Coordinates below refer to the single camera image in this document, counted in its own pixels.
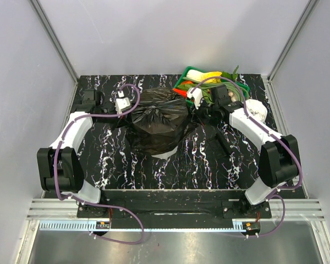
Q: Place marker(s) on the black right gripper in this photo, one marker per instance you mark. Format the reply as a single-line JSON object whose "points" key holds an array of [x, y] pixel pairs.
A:
{"points": [[199, 112]]}

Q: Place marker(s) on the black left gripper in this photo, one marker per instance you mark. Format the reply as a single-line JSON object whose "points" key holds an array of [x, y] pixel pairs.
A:
{"points": [[114, 108]]}

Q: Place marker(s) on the black trash bag roll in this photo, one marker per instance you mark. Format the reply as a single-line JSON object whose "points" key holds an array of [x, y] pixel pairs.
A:
{"points": [[219, 145]]}

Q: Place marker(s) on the white faceted trash bin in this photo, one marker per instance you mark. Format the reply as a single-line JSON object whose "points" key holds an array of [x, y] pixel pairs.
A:
{"points": [[166, 155]]}

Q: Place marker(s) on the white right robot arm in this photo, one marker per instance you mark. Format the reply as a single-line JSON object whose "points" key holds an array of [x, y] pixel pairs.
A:
{"points": [[279, 155]]}

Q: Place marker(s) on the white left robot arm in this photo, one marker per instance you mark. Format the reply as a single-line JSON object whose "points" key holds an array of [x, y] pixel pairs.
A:
{"points": [[58, 165]]}

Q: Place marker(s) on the green plastic vegetable tray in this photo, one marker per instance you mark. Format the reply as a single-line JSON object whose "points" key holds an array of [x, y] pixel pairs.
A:
{"points": [[184, 83]]}

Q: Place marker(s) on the white and yellow cabbage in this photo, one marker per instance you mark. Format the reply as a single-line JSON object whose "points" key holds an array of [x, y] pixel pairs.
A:
{"points": [[199, 76]]}

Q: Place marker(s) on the crumpled white paper ball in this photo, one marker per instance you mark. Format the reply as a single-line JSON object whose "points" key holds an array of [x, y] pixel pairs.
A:
{"points": [[257, 109]]}

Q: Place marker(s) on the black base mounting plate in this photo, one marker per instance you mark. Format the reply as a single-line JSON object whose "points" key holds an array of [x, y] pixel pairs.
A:
{"points": [[216, 203]]}

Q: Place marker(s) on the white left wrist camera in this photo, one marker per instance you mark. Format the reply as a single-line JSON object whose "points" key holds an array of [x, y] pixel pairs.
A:
{"points": [[122, 103]]}

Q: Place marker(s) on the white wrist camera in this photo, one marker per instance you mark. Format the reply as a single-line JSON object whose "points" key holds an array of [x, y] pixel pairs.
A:
{"points": [[122, 103], [196, 95]]}

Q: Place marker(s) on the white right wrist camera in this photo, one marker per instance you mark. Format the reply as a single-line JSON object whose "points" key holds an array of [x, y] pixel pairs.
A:
{"points": [[196, 95]]}

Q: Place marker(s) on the aluminium rail with slots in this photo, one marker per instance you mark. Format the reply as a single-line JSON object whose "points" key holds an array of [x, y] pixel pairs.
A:
{"points": [[63, 215]]}

